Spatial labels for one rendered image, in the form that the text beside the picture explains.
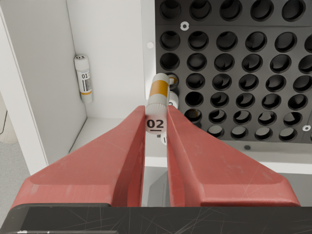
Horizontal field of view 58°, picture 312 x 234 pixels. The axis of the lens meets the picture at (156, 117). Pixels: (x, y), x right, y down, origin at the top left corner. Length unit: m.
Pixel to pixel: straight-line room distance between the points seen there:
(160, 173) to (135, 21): 1.25
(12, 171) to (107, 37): 1.58
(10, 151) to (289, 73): 1.58
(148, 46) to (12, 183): 1.69
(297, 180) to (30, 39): 0.51
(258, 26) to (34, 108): 0.15
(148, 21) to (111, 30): 0.04
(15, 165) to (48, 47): 1.55
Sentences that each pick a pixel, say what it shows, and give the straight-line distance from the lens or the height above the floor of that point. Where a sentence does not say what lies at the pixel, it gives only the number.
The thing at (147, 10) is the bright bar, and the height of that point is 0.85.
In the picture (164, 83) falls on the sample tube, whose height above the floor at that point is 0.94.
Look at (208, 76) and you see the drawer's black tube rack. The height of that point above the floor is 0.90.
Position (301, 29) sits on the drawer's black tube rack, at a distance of 0.20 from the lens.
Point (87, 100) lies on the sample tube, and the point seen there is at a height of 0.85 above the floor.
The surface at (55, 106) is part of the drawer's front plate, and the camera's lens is 0.24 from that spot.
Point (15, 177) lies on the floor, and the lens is 1.83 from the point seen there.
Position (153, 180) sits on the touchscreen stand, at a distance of 1.50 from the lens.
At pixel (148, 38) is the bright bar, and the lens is 0.24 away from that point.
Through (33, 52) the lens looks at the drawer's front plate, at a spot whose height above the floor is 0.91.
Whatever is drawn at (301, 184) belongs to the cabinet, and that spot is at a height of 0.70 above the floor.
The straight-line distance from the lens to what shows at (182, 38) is 0.19.
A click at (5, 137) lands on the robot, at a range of 1.22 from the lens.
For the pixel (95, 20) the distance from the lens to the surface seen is 0.26.
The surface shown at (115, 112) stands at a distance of 0.30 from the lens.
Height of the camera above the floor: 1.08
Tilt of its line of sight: 56 degrees down
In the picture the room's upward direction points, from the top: 171 degrees counter-clockwise
